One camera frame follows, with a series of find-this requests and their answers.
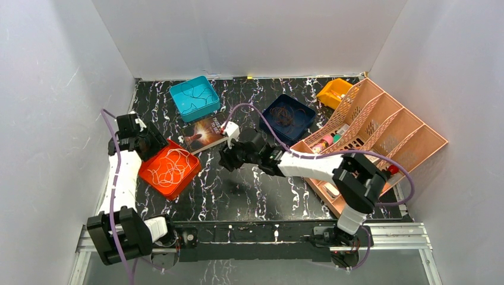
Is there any white cable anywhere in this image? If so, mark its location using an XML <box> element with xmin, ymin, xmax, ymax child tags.
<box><xmin>147</xmin><ymin>147</ymin><xmax>194</xmax><ymax>188</ymax></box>

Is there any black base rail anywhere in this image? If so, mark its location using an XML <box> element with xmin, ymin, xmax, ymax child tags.
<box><xmin>153</xmin><ymin>219</ymin><xmax>374</xmax><ymax>269</ymax></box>

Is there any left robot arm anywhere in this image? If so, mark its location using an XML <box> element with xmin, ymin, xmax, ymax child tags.
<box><xmin>86</xmin><ymin>111</ymin><xmax>178</xmax><ymax>265</ymax></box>

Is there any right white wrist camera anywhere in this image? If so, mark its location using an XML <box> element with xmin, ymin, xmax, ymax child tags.
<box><xmin>221</xmin><ymin>121</ymin><xmax>240</xmax><ymax>149</ymax></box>

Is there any yellow plastic bin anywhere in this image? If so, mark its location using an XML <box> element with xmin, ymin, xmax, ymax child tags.
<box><xmin>316</xmin><ymin>78</ymin><xmax>353</xmax><ymax>110</ymax></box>

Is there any orange plastic bin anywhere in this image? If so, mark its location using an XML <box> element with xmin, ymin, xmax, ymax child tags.
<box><xmin>138</xmin><ymin>140</ymin><xmax>201</xmax><ymax>201</ymax></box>

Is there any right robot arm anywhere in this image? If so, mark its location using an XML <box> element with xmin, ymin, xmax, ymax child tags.
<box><xmin>219</xmin><ymin>129</ymin><xmax>390</xmax><ymax>246</ymax></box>

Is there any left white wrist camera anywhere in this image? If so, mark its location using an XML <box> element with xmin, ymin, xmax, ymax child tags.
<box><xmin>129</xmin><ymin>111</ymin><xmax>147</xmax><ymax>132</ymax></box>

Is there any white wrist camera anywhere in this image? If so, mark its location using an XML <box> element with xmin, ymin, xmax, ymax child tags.
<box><xmin>129</xmin><ymin>111</ymin><xmax>147</xmax><ymax>132</ymax></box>
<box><xmin>221</xmin><ymin>121</ymin><xmax>240</xmax><ymax>149</ymax></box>

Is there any pink desk organizer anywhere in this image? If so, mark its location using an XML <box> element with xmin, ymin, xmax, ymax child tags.
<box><xmin>288</xmin><ymin>77</ymin><xmax>449</xmax><ymax>217</ymax></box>

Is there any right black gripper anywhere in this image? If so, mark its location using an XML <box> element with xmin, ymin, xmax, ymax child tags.
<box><xmin>218</xmin><ymin>134</ymin><xmax>260</xmax><ymax>173</ymax></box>

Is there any brown cable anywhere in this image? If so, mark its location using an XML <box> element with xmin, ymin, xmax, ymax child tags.
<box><xmin>269</xmin><ymin>104</ymin><xmax>310</xmax><ymax>129</ymax></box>

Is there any dark blue plastic bin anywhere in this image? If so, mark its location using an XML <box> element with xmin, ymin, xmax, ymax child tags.
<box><xmin>262</xmin><ymin>94</ymin><xmax>316</xmax><ymax>147</ymax></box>

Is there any teal plastic bin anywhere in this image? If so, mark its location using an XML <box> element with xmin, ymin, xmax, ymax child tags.
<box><xmin>169</xmin><ymin>76</ymin><xmax>221</xmax><ymax>123</ymax></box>

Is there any red black small tool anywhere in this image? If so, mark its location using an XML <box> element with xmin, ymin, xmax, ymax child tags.
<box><xmin>386</xmin><ymin>165</ymin><xmax>399</xmax><ymax>176</ymax></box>

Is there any paperback book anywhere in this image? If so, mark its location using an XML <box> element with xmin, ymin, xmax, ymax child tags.
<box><xmin>181</xmin><ymin>113</ymin><xmax>227</xmax><ymax>154</ymax></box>

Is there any dark cable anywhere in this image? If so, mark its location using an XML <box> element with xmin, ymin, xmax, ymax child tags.
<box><xmin>181</xmin><ymin>84</ymin><xmax>215</xmax><ymax>113</ymax></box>

